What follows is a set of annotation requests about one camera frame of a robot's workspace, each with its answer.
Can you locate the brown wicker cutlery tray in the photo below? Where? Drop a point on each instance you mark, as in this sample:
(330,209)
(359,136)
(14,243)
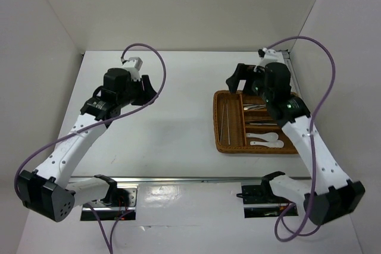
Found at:
(238,128)

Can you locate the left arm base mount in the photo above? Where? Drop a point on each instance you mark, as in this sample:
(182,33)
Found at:
(125,202)

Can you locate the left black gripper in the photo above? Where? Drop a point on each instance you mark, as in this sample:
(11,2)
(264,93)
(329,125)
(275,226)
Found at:
(149,92)

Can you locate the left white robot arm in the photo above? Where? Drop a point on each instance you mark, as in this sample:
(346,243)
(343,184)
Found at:
(47,190)

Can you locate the white ceramic spoon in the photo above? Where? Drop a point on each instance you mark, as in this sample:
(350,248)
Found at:
(275,144)
(268,137)

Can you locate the silver table knife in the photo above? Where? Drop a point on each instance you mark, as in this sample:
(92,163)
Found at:
(262,124)

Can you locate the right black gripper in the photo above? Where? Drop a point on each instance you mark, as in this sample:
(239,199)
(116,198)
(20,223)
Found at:
(243,72)

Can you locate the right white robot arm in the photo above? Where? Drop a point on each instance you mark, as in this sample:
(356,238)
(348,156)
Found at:
(331,194)

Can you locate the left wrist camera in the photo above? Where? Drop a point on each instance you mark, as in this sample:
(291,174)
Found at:
(133,66)

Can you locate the aluminium rail front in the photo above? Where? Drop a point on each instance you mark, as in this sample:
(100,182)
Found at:
(162,180)

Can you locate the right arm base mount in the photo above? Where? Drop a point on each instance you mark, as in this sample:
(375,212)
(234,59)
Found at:
(256,204)

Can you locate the aluminium rail right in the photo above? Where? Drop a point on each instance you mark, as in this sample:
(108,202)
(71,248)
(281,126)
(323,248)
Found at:
(294,84)

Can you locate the aluminium rail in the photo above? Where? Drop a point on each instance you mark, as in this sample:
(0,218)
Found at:
(162,180)
(294,84)

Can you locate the grey chopstick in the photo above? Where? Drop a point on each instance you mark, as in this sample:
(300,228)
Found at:
(222,122)
(228,124)

